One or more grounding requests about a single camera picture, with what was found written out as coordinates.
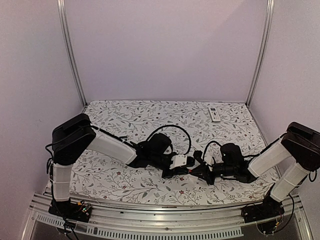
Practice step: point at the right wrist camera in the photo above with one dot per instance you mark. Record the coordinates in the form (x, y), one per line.
(204, 160)

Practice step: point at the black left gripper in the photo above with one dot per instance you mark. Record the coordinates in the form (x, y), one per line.
(175, 171)

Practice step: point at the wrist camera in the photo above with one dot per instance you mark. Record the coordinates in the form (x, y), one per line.
(204, 160)
(181, 160)

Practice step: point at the left aluminium frame post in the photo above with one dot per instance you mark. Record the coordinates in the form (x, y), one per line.
(69, 50)

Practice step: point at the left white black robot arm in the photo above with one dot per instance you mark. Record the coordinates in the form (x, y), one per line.
(72, 138)

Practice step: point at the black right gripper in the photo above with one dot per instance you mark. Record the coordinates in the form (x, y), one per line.
(205, 171)

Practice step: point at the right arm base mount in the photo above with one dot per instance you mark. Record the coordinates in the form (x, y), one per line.
(269, 208)

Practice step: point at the aluminium frame post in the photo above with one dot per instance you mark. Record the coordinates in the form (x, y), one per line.
(69, 50)
(262, 51)

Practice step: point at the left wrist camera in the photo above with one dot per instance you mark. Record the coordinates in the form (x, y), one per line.
(181, 160)

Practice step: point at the white air conditioner remote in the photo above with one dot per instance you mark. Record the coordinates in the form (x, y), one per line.
(215, 117)

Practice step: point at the right aluminium frame post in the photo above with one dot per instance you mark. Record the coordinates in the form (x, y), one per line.
(262, 51)

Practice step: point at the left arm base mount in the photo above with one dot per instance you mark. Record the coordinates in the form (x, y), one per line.
(79, 211)

